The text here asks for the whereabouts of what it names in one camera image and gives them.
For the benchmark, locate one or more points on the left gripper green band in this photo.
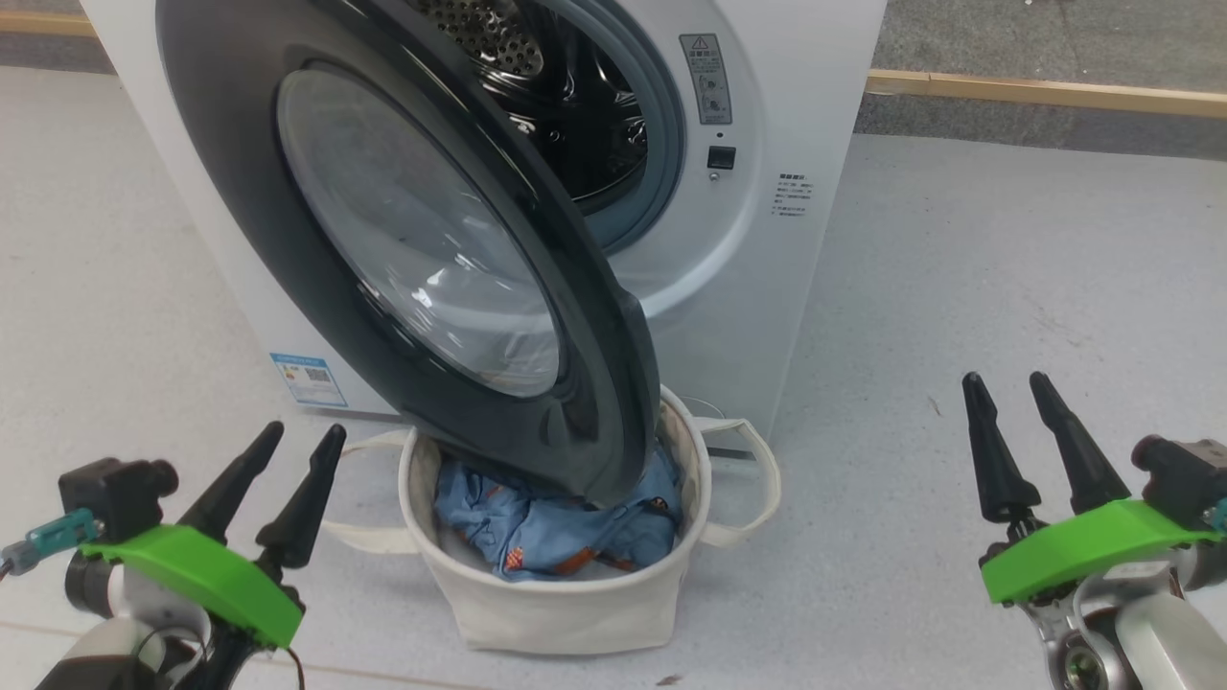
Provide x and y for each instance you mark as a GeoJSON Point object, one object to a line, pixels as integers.
{"type": "Point", "coordinates": [211, 575]}

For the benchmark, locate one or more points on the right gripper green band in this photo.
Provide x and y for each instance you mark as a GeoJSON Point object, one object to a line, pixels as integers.
{"type": "Point", "coordinates": [1083, 546]}

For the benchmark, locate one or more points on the blue patterned garment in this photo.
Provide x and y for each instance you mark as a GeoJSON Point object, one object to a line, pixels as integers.
{"type": "Point", "coordinates": [537, 537]}

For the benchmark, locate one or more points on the black round glass washer door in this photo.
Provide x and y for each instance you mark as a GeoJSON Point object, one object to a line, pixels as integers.
{"type": "Point", "coordinates": [240, 192]}

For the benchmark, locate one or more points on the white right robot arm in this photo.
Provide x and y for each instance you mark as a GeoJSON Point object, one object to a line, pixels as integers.
{"type": "Point", "coordinates": [1169, 632]}

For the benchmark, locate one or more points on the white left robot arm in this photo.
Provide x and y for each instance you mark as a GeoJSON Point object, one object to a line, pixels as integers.
{"type": "Point", "coordinates": [96, 652]}

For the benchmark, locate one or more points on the white front-load washing machine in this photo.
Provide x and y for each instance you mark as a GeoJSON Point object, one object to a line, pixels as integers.
{"type": "Point", "coordinates": [767, 316]}

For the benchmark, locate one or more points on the cream canvas laundry basket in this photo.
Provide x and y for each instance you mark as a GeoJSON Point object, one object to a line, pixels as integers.
{"type": "Point", "coordinates": [566, 618]}

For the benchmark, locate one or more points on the black square recessed slot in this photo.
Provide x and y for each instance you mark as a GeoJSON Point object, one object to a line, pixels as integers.
{"type": "Point", "coordinates": [721, 158]}

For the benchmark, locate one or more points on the blue energy label sticker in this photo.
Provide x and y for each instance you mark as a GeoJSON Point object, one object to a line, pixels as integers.
{"type": "Point", "coordinates": [309, 380]}

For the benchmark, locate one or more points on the small black text sticker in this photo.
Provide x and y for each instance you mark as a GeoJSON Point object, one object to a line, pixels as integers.
{"type": "Point", "coordinates": [794, 195]}

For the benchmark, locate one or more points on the grey warning label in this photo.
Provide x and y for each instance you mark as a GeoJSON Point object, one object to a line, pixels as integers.
{"type": "Point", "coordinates": [706, 79]}

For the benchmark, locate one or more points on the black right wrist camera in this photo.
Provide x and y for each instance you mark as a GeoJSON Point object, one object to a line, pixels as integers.
{"type": "Point", "coordinates": [1184, 479]}

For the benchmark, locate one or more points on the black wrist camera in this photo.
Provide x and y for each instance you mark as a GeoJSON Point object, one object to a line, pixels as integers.
{"type": "Point", "coordinates": [1184, 479]}
{"type": "Point", "coordinates": [115, 494]}

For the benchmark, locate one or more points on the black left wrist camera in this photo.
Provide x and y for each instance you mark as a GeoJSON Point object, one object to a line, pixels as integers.
{"type": "Point", "coordinates": [115, 494]}

